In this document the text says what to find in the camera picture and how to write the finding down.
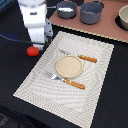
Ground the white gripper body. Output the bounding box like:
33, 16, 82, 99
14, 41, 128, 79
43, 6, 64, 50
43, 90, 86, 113
28, 19, 53, 50

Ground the red toy sausage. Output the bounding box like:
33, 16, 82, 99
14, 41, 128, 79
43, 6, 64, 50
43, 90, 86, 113
27, 46, 39, 57

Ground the grey frying pan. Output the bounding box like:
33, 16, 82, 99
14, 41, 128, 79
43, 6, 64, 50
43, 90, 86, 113
52, 1, 77, 19

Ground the white toy fish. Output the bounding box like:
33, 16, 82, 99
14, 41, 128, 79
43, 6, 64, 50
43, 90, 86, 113
58, 7, 73, 12

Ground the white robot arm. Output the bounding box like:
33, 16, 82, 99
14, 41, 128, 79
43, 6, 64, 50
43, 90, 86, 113
17, 0, 53, 50

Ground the round wooden plate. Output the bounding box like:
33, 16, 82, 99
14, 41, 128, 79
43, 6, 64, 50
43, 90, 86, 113
56, 55, 83, 78

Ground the woven beige placemat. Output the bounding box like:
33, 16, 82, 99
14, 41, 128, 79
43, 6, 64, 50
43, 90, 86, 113
14, 31, 114, 128

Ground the beige bowl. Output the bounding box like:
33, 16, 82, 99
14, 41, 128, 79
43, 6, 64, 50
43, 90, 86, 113
119, 5, 128, 30

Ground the knife with wooden handle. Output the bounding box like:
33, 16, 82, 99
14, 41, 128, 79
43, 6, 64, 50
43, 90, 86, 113
58, 49, 97, 63

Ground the grey pot with handles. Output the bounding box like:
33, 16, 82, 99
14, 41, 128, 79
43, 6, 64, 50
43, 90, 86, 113
80, 1, 104, 25

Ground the fork with wooden handle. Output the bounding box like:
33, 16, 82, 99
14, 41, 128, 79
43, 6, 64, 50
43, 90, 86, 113
45, 72, 85, 89

